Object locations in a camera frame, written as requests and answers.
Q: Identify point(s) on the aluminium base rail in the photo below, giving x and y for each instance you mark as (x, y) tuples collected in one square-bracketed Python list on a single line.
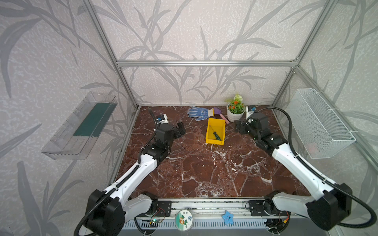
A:
[(266, 207)]

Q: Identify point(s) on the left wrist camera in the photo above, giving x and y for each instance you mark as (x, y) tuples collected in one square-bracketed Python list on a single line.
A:
[(162, 119)]

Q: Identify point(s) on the yellow plastic bin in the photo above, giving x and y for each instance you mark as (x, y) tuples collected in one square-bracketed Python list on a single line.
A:
[(218, 126)]

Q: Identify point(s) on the white wire mesh basket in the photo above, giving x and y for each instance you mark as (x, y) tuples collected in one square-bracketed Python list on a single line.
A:
[(319, 128)]

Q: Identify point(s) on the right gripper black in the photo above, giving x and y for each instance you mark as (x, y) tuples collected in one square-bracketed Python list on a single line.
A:
[(243, 125)]

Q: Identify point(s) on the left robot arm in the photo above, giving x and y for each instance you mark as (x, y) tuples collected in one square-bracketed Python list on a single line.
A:
[(108, 210)]

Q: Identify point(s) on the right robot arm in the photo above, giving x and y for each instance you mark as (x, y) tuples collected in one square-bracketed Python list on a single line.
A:
[(326, 206)]

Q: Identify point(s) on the blue star sticker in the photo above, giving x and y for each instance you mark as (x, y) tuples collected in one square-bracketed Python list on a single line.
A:
[(228, 218)]

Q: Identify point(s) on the purple pink toy trowel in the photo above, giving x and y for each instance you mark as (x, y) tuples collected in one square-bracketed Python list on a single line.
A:
[(217, 111)]

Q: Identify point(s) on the white pot with flowers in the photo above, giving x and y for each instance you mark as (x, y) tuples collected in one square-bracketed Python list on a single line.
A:
[(235, 108)]

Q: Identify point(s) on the clear plastic wall shelf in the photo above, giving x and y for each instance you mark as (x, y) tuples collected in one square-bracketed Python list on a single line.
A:
[(77, 136)]

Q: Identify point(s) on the blue white work glove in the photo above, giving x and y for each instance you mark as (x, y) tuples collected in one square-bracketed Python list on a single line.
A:
[(200, 114)]

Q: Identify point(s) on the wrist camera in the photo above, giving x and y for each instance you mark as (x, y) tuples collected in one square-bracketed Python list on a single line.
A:
[(162, 119), (250, 110)]

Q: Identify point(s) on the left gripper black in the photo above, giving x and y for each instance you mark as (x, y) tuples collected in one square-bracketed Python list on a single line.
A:
[(181, 129)]

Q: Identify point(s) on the green black screwdriver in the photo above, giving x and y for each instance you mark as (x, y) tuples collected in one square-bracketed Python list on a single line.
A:
[(217, 136)]

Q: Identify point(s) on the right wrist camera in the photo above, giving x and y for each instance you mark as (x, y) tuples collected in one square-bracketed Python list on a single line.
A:
[(250, 110)]

